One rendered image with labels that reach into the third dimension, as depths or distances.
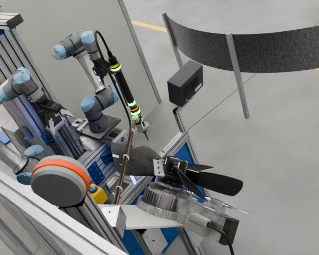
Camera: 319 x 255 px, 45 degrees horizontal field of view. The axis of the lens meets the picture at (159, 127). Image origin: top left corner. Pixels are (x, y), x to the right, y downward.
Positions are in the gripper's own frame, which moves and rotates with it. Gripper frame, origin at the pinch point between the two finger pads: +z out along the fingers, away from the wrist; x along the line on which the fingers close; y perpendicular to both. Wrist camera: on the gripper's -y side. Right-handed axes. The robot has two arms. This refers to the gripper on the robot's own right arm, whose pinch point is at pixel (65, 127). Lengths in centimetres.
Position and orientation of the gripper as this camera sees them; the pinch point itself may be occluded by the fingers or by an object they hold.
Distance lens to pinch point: 207.9
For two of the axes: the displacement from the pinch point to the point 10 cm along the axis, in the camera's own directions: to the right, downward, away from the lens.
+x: -5.2, 6.9, -5.0
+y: -6.8, 0.3, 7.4
